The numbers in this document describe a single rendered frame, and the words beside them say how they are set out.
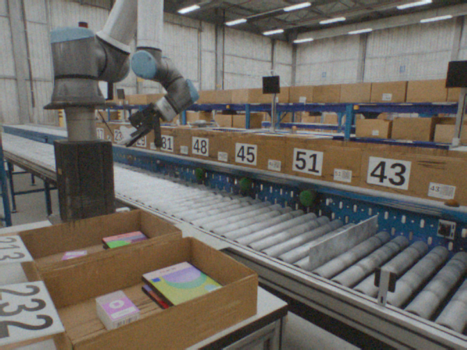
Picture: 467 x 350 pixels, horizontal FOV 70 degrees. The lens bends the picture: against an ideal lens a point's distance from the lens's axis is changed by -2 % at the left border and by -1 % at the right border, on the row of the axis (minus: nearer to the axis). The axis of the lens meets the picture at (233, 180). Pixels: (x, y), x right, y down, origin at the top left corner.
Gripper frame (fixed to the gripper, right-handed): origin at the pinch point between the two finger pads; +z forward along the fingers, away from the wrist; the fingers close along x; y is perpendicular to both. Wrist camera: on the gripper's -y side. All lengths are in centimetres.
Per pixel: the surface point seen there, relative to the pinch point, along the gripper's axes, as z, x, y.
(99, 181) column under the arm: 14.5, 3.3, -5.8
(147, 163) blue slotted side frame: 10, -130, 4
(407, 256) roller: -55, 34, -87
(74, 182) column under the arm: 20.5, 8.2, -1.4
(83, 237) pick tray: 24.0, 23.8, -20.3
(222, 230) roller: -12, 6, -49
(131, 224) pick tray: 11.8, 14.9, -26.3
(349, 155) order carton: -73, -2, -58
